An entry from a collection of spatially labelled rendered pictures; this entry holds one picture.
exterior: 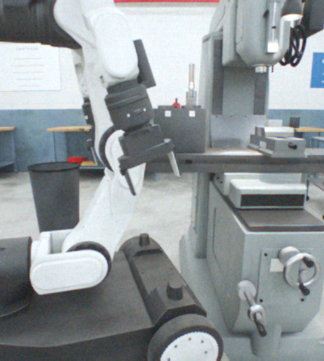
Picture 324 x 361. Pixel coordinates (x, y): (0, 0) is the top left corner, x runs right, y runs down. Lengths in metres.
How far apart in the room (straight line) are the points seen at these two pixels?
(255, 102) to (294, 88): 4.29
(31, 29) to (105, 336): 0.77
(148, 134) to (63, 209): 2.25
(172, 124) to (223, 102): 0.56
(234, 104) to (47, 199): 1.81
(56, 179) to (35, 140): 3.39
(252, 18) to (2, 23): 0.91
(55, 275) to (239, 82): 1.37
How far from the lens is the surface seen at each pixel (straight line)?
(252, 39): 1.33
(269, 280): 1.13
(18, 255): 0.89
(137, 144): 0.59
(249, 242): 1.04
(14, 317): 0.94
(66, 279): 0.87
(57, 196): 2.75
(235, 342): 1.40
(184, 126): 1.24
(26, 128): 6.11
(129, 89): 0.57
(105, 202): 0.84
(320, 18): 1.77
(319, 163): 1.41
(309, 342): 1.49
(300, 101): 6.08
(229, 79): 1.75
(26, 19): 0.83
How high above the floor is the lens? 1.10
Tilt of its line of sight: 13 degrees down
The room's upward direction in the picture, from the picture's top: straight up
